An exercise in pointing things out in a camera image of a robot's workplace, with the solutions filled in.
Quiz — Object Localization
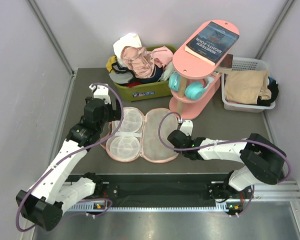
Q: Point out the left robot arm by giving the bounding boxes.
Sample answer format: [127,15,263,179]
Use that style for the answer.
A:
[15,96,124,233]

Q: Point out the red garment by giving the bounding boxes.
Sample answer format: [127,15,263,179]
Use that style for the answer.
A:
[123,80,143,88]

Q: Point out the pink satin bra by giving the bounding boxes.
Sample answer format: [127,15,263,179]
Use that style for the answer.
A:
[120,46,155,79]

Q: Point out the teal headphones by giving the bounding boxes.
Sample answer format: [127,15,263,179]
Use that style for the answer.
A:
[168,72,215,100]

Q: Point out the yellow garment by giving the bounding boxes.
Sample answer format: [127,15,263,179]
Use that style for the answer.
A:
[105,55,118,73]

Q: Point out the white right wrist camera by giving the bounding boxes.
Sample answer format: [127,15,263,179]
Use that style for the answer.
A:
[179,120,194,136]

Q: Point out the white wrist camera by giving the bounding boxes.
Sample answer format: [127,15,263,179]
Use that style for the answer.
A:
[179,120,194,136]
[89,83,111,105]

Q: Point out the floral mesh laundry bag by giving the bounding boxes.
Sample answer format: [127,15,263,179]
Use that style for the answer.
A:
[101,107,179,164]

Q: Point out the pink wooden shelf stand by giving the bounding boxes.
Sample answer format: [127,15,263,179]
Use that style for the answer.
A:
[169,19,240,120]

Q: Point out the pink garment in bin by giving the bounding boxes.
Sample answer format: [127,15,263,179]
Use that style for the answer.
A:
[151,46,174,69]

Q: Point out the nineteen eighty-four book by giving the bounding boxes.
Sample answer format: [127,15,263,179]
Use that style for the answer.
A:
[184,21,240,66]

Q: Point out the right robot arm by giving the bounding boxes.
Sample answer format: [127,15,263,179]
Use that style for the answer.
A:
[167,130,286,198]

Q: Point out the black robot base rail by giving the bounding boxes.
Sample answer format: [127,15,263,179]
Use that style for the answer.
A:
[89,174,253,208]

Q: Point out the navy blue bra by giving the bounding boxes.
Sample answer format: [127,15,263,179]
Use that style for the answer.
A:
[137,65,163,84]

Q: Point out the white garment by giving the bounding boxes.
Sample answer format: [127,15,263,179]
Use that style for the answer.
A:
[113,33,142,59]

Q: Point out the black garment in basket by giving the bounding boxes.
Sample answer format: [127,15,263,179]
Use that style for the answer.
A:
[256,77,280,107]

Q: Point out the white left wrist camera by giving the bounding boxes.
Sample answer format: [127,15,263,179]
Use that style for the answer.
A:
[89,83,111,105]

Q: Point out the beige folded cloth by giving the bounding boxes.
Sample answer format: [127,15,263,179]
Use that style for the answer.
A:
[224,70,272,105]

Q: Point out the green plastic bin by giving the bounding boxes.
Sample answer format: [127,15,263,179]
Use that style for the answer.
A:
[113,45,175,102]

